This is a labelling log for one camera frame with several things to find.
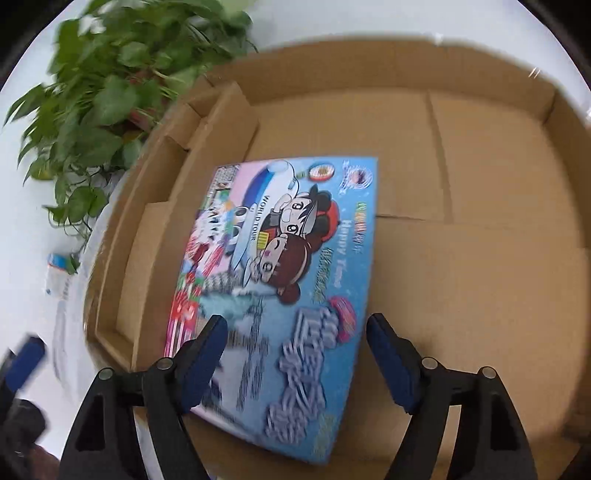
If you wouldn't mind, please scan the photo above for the green potted plant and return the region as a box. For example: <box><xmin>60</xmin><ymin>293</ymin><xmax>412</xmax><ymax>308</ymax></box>
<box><xmin>4</xmin><ymin>0</ymin><xmax>259</xmax><ymax>273</ymax></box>

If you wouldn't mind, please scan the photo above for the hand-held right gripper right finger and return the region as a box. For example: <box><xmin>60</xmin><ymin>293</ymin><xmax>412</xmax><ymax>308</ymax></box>
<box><xmin>366</xmin><ymin>313</ymin><xmax>539</xmax><ymax>480</ymax></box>

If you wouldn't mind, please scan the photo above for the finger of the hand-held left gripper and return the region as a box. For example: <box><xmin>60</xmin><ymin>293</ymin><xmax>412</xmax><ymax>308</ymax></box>
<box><xmin>0</xmin><ymin>336</ymin><xmax>47</xmax><ymax>407</ymax></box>

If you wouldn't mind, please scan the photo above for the large cardboard box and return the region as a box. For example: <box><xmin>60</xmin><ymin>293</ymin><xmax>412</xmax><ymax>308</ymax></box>
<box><xmin>83</xmin><ymin>39</ymin><xmax>591</xmax><ymax>480</ymax></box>

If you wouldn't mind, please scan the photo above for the blue cartoon game box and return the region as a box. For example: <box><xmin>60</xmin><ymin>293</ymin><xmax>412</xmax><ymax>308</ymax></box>
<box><xmin>163</xmin><ymin>157</ymin><xmax>379</xmax><ymax>465</ymax></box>

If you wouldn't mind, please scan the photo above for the small white blue packet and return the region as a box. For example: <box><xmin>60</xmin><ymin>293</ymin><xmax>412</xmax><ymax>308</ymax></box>
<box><xmin>44</xmin><ymin>253</ymin><xmax>80</xmax><ymax>297</ymax></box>

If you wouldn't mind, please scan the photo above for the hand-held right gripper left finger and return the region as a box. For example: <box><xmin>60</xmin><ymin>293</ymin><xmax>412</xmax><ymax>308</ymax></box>
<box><xmin>59</xmin><ymin>314</ymin><xmax>229</xmax><ymax>480</ymax></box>

